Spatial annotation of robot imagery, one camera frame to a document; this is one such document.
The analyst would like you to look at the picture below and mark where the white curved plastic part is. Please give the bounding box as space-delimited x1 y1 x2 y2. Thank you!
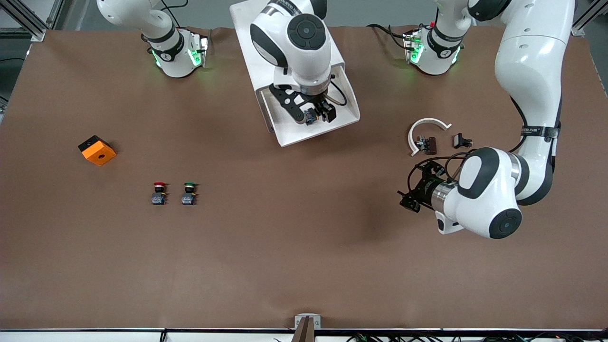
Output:
408 117 452 157

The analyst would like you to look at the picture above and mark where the red push button switch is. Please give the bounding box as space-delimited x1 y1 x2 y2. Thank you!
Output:
151 181 168 206

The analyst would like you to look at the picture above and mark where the black base cable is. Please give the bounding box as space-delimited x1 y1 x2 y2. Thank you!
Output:
367 23 415 50

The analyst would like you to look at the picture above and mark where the brown table cover mat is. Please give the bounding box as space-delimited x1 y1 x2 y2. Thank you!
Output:
0 26 608 331

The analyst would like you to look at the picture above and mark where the aluminium frame profile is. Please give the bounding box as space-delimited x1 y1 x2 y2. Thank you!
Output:
0 0 65 42
571 0 608 37

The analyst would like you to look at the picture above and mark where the orange and black block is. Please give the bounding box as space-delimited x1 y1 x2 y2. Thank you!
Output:
78 135 116 167

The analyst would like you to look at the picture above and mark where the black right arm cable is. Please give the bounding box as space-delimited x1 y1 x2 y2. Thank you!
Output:
327 78 348 107

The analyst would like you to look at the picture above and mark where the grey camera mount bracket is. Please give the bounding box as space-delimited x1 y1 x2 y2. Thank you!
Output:
294 313 322 342

